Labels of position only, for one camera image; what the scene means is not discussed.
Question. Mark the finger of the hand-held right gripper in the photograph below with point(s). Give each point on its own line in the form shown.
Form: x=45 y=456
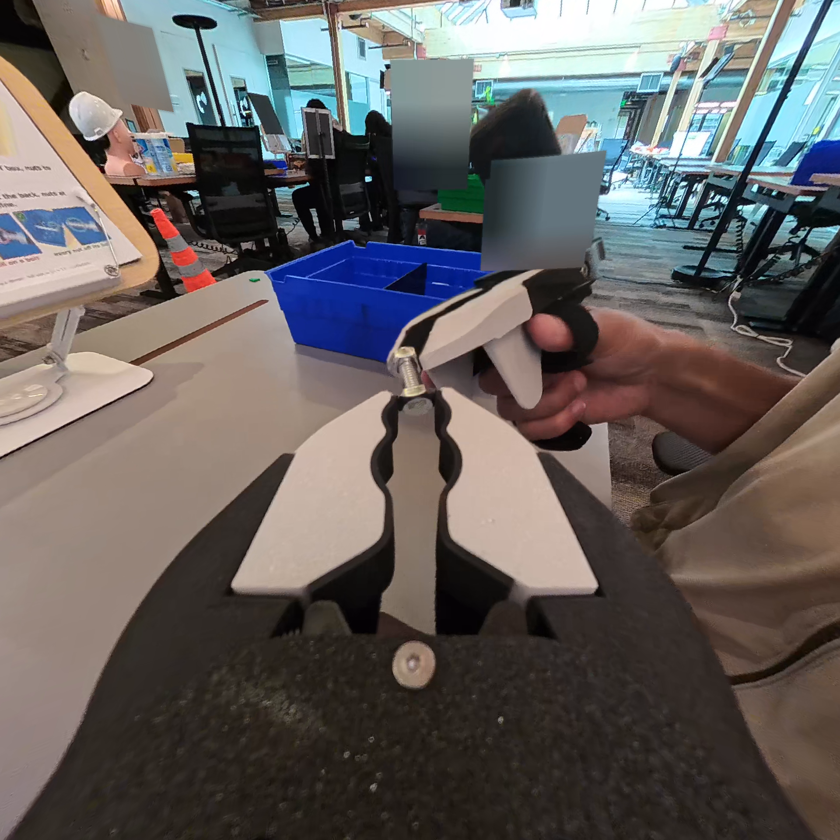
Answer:
x=440 y=318
x=479 y=328

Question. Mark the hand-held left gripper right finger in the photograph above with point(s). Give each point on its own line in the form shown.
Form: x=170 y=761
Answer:
x=519 y=525

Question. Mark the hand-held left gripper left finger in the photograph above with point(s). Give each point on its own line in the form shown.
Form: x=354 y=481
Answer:
x=309 y=525

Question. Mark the silver bolt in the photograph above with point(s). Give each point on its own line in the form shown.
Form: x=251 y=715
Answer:
x=411 y=370

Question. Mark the blue divided storage bin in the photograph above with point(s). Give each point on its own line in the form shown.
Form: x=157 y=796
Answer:
x=341 y=309

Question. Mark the person's right forearm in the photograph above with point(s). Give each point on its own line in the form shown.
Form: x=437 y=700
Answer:
x=722 y=394

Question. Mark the person's right hand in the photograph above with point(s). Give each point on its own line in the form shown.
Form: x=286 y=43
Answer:
x=617 y=381

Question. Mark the brown wooden table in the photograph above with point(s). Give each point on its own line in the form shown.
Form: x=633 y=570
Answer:
x=453 y=213

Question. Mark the green storage bin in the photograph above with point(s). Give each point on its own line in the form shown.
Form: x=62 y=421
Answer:
x=462 y=197

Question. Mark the black light stand pole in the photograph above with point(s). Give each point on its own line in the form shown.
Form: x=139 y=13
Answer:
x=742 y=145

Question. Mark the black office chair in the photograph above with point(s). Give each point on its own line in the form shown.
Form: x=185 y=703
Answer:
x=234 y=184

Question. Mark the orange striped traffic cone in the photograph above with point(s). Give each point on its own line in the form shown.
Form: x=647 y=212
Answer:
x=184 y=256

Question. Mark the white document stand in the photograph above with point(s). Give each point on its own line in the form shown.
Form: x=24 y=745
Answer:
x=66 y=394

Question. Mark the instruction sheet on stand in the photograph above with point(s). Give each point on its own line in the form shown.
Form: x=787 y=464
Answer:
x=147 y=250

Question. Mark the black floor lamp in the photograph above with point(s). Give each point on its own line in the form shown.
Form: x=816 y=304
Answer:
x=200 y=66

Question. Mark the white instruction board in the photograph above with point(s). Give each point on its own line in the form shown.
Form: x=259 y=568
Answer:
x=53 y=223

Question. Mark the white hard hat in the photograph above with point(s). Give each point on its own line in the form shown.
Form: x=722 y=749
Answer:
x=95 y=116

